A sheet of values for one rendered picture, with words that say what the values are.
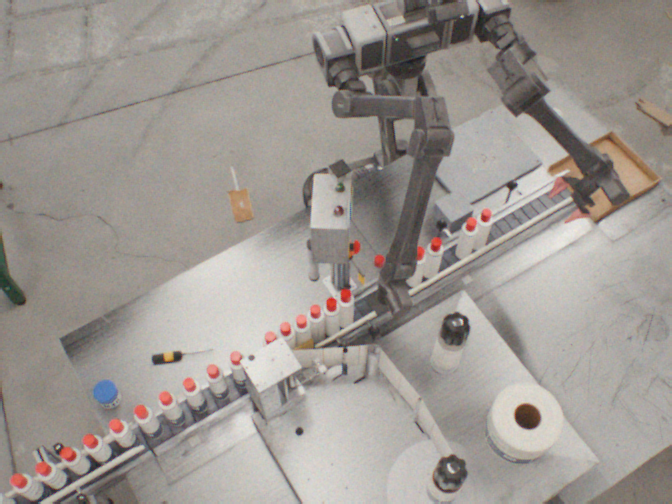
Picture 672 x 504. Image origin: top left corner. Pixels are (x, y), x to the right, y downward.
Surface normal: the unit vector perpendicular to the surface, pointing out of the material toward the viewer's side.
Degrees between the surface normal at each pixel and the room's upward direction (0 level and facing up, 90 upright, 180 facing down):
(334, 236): 90
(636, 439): 0
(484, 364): 0
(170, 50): 0
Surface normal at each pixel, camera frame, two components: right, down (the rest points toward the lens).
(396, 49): 0.36, 0.82
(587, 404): 0.00, -0.49
